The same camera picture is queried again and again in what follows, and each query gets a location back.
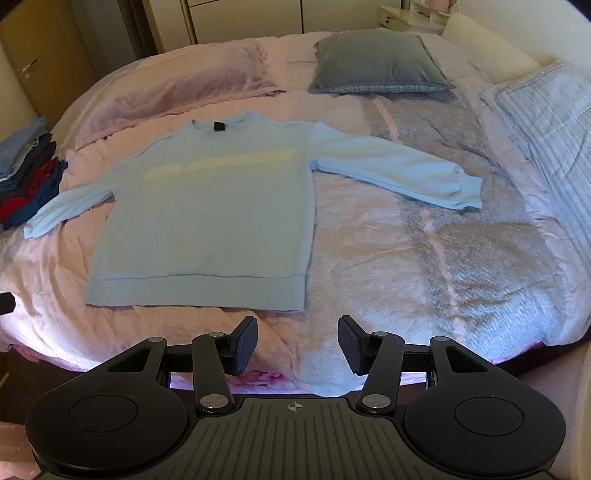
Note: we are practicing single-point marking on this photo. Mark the wooden door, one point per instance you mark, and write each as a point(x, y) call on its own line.
point(55, 50)

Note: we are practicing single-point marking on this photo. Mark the white padded headboard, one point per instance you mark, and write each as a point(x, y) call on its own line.
point(485, 46)

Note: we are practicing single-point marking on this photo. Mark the striped folded quilt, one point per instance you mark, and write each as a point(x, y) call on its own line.
point(554, 120)

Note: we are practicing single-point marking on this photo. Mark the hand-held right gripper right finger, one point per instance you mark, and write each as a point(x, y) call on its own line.
point(353, 344)

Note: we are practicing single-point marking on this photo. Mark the grey cushion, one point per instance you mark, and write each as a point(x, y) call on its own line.
point(378, 60)

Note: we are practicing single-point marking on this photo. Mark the grey herringbone blanket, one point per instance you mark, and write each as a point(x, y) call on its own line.
point(485, 258)

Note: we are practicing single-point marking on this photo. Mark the pile of folded clothes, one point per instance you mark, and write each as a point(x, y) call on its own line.
point(27, 184)

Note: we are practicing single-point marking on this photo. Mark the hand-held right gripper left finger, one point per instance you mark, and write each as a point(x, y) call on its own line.
point(244, 344)

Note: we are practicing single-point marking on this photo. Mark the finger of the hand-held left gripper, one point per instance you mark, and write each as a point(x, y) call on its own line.
point(7, 303)

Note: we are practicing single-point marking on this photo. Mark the lilac pillow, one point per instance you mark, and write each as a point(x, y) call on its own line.
point(184, 83)

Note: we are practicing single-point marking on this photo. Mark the white wardrobe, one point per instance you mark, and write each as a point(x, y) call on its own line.
point(277, 18)

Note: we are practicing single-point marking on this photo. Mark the light blue sweatshirt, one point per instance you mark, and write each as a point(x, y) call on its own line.
point(207, 221)

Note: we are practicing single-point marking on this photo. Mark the white dressing table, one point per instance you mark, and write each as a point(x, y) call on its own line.
point(397, 16)

